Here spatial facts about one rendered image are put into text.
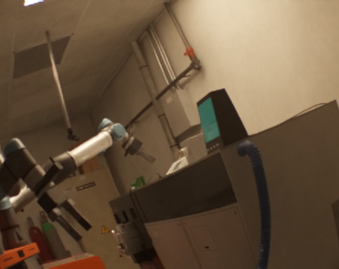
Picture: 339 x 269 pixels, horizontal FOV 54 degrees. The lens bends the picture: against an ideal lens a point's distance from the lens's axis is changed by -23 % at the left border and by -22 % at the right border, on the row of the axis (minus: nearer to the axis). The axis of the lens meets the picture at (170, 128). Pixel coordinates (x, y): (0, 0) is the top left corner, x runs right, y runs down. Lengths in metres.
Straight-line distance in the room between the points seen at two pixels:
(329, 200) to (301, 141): 0.28
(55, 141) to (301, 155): 4.58
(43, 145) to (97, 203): 1.15
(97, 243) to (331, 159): 4.04
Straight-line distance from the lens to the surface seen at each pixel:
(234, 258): 1.27
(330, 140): 1.48
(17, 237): 1.53
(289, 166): 1.27
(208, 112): 1.23
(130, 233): 1.99
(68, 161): 1.74
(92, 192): 5.15
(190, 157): 1.80
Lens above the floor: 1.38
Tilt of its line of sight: 8 degrees up
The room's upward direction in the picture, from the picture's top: 21 degrees counter-clockwise
